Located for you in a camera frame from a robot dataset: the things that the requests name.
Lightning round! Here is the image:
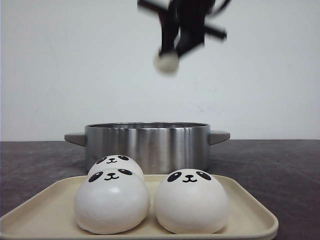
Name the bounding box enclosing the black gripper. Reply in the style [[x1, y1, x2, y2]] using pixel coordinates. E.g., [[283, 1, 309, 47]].
[[137, 0, 229, 59]]

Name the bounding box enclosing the small white panda bun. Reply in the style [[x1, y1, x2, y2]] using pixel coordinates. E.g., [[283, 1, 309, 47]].
[[153, 49, 180, 75]]

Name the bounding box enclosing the beige plastic tray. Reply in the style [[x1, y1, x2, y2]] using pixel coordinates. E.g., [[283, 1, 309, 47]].
[[1, 169, 279, 240]]

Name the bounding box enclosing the stainless steel steamer pot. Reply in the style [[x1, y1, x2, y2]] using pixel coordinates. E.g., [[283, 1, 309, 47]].
[[64, 122, 231, 174]]

